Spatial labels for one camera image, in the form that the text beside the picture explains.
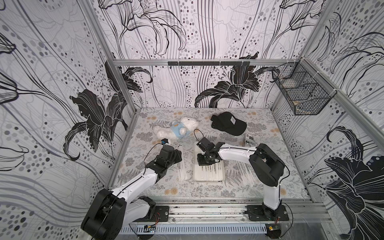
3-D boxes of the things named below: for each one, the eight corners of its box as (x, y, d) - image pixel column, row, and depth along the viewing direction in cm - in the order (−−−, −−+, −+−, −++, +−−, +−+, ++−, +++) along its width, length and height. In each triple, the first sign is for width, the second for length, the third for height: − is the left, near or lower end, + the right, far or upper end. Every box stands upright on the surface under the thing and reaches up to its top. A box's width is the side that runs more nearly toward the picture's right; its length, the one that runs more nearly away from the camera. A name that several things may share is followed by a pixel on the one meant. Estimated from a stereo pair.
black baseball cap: (209, 125, 112) (209, 119, 106) (219, 113, 119) (220, 107, 114) (237, 140, 103) (240, 134, 97) (246, 126, 110) (249, 120, 105)
